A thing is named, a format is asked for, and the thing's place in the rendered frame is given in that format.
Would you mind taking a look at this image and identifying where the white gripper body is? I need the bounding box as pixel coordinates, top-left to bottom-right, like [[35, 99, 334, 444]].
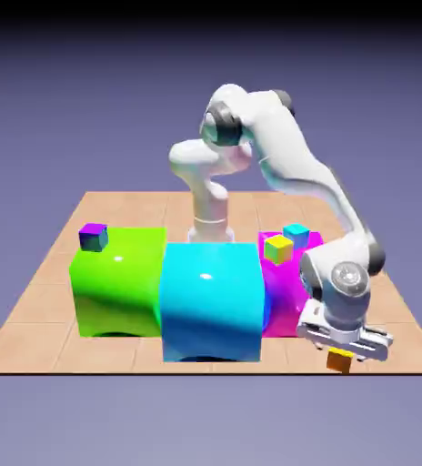
[[296, 299, 395, 362]]

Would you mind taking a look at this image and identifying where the small orange cube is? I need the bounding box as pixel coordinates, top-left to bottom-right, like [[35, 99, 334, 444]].
[[326, 347, 356, 375]]

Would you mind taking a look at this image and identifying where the small yellow cube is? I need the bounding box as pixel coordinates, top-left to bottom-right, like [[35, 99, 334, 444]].
[[263, 234, 295, 266]]

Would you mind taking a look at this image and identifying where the small cyan cube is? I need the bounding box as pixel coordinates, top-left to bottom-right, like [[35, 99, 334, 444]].
[[282, 223, 311, 251]]

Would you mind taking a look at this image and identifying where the small purple cube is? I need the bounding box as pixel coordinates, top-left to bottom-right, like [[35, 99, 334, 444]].
[[78, 222, 109, 253]]

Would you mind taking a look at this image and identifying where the large magenta box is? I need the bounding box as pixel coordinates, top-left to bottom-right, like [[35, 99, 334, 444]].
[[256, 230, 325, 339]]

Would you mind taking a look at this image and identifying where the large cyan box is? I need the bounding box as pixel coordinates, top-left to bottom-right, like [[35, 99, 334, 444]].
[[158, 242, 266, 364]]

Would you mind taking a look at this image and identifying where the large green box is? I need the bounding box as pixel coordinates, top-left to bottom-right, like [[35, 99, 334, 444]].
[[68, 226, 167, 339]]

